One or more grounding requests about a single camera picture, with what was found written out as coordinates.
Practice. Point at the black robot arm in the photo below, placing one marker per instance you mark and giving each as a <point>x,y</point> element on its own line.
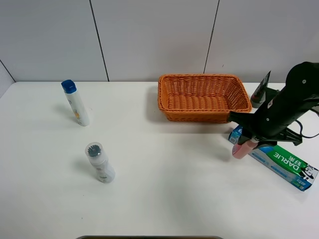
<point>302,81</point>

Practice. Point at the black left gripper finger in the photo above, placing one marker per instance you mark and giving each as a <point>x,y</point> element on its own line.
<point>244,137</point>

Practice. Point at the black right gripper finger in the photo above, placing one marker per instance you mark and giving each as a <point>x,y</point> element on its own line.
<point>240,118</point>

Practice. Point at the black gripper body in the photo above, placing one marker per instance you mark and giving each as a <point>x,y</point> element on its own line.
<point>269,124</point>

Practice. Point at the Darlie toothpaste box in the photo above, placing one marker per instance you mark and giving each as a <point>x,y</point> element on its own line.
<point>288,166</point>

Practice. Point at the white bottle blue cap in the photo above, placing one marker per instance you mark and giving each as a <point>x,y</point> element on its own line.
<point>75,102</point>

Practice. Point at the pink bottle white cap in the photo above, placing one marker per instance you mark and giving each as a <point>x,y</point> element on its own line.
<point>240,150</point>

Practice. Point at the white bottle clear cap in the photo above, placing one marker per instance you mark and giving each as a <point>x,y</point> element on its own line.
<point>99,160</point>

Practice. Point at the dark green tube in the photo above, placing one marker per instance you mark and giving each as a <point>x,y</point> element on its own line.
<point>259,95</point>

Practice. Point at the orange wicker basket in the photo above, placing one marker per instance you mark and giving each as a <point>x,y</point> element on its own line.
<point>201,97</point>

